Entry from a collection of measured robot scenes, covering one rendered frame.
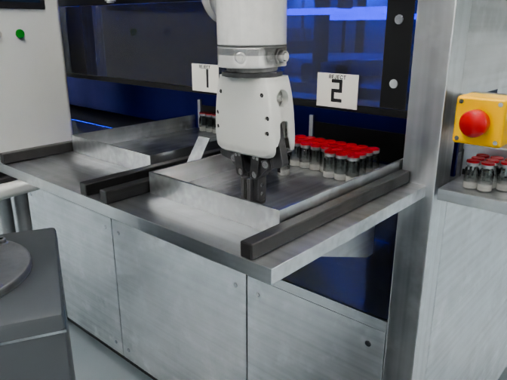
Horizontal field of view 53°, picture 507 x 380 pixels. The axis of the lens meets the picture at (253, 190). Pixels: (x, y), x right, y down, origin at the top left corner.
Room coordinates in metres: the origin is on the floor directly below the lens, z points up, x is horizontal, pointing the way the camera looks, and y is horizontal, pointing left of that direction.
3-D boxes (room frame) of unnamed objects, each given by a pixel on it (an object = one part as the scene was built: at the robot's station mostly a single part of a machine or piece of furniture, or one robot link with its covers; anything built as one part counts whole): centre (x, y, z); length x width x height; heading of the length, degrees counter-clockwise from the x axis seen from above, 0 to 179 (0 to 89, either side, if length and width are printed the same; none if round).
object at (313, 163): (0.88, -0.12, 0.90); 0.18 x 0.02 x 0.05; 49
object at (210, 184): (0.80, -0.05, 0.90); 0.34 x 0.26 x 0.04; 138
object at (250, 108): (0.64, 0.00, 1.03); 0.10 x 0.07 x 0.11; 49
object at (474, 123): (0.74, -0.33, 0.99); 0.04 x 0.04 x 0.04; 49
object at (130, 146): (1.07, 0.17, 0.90); 0.34 x 0.26 x 0.04; 139
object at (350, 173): (0.81, -0.16, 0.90); 0.02 x 0.02 x 0.05
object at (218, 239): (0.91, 0.08, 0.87); 0.70 x 0.48 x 0.02; 49
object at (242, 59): (0.64, 0.00, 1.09); 0.09 x 0.08 x 0.03; 49
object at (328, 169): (0.84, -0.13, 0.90); 0.02 x 0.02 x 0.05
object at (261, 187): (0.63, -0.01, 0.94); 0.03 x 0.03 x 0.07; 49
